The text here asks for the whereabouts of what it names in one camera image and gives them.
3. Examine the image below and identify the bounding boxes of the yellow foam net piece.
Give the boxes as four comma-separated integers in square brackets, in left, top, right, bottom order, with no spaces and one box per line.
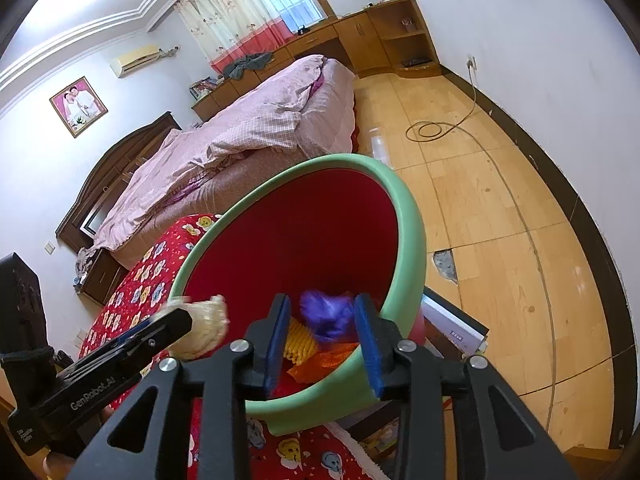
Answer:
[283,318,320,365]

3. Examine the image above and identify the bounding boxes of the orange plastic bag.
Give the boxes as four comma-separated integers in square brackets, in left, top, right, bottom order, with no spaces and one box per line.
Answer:
[288,342,358,385]

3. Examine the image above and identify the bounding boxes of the purple wrapper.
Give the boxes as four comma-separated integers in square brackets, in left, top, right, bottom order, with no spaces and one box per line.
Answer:
[299,290,356,344]

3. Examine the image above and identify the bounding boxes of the white foam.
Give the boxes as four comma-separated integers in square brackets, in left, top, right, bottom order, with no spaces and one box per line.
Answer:
[164,295,230,361]

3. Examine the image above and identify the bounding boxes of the white box under table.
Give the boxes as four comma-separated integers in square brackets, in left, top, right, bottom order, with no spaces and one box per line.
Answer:
[421,286,489,356]

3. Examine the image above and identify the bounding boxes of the red bin with green rim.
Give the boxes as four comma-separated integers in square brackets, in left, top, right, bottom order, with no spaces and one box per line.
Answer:
[167,153,429,437]

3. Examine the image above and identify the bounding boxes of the red smiley flower blanket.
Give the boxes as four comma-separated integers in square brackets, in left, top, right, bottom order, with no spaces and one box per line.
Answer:
[79,214,385,479]

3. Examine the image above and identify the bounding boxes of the dark wooden nightstand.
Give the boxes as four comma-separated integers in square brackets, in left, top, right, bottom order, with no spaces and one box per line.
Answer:
[75,249,128,307]

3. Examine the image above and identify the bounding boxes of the clothes on nightstand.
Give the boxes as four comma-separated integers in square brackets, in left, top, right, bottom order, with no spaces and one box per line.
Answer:
[73,247,104,292]

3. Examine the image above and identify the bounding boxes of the dark wooden headboard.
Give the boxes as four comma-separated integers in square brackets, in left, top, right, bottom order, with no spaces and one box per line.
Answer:
[55,112,180,252]

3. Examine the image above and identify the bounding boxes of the bed with pink duvet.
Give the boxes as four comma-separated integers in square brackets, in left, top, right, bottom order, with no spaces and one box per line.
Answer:
[91,54,356,268]

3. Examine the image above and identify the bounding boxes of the books on desk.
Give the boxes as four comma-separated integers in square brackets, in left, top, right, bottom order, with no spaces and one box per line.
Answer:
[189,76,224,101]

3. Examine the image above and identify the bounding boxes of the dark clothes on desk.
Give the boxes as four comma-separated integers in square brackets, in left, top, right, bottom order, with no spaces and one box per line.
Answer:
[222,52,273,80]

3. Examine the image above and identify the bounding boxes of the framed wedding photo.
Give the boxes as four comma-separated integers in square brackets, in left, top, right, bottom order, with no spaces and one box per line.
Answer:
[49,77,108,138]

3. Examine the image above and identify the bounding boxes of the long wooden desk cabinet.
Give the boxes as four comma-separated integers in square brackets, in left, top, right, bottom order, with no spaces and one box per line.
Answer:
[192,0,442,122]

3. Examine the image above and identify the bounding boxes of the floral curtain with red hem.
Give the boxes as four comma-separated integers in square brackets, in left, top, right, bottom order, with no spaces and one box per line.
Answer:
[174,0,294,73]

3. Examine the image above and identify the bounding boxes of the coiled cable on floor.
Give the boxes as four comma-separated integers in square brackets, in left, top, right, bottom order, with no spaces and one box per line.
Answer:
[404,56,478,143]

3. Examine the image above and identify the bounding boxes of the wall air conditioner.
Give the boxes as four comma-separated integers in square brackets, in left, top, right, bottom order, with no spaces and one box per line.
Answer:
[110,44,164,78]

